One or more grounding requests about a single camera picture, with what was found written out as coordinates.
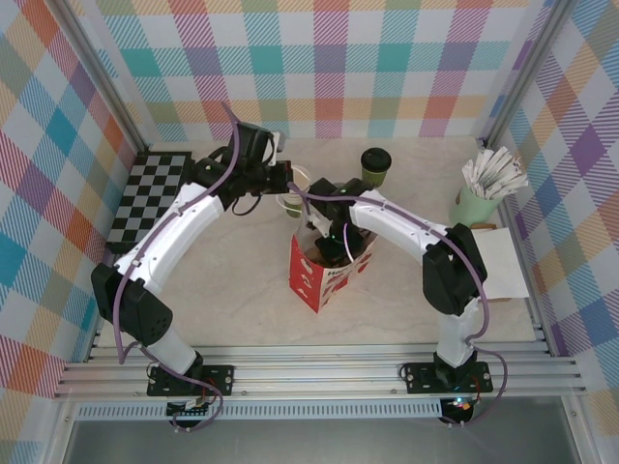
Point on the white paper napkin stack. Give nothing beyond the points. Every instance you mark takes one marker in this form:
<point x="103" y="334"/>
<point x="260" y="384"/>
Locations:
<point x="508" y="270"/>

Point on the white paper sachet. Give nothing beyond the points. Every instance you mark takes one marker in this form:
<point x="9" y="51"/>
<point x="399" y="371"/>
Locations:
<point x="470" y="174"/>
<point x="512" y="187"/>
<point x="482" y="166"/>
<point x="508" y="176"/>
<point x="495" y="166"/>

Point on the mint green holder cup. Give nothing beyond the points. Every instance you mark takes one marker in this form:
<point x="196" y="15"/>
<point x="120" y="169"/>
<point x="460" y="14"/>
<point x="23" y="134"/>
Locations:
<point x="476" y="212"/>

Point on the stack of paper cups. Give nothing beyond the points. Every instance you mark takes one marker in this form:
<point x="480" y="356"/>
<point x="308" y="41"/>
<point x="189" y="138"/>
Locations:
<point x="302" y="176"/>

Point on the black grey chessboard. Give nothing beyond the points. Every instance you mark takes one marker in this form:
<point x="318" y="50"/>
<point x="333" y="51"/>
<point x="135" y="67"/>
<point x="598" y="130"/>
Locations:
<point x="140" y="193"/>

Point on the brown pulp cup carrier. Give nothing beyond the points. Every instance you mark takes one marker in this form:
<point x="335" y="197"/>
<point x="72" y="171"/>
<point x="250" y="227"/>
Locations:
<point x="357" y="252"/>

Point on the grey metal panel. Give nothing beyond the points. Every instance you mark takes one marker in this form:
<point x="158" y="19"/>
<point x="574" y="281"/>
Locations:
<point x="314" y="442"/>

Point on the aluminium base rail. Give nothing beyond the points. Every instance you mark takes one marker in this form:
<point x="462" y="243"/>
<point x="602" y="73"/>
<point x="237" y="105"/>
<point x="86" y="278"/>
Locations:
<point x="314" y="372"/>

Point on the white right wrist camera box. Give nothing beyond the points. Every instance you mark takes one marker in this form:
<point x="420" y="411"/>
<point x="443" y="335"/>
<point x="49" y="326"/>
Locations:
<point x="319" y="223"/>

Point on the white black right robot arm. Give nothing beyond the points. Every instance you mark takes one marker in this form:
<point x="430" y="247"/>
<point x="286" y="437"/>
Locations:
<point x="387" y="212"/>

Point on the black plastic cup lid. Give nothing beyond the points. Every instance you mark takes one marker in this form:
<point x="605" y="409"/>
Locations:
<point x="375" y="158"/>

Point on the red white paper bag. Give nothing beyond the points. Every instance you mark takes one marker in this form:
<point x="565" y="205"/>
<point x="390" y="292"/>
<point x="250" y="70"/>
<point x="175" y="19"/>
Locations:
<point x="309" y="285"/>

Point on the aluminium frame post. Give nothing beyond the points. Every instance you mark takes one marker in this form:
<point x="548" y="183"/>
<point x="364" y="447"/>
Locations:
<point x="107" y="82"/>
<point x="524" y="72"/>

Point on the aluminium side rail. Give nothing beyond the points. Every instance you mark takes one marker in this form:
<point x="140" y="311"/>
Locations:
<point x="539" y="333"/>

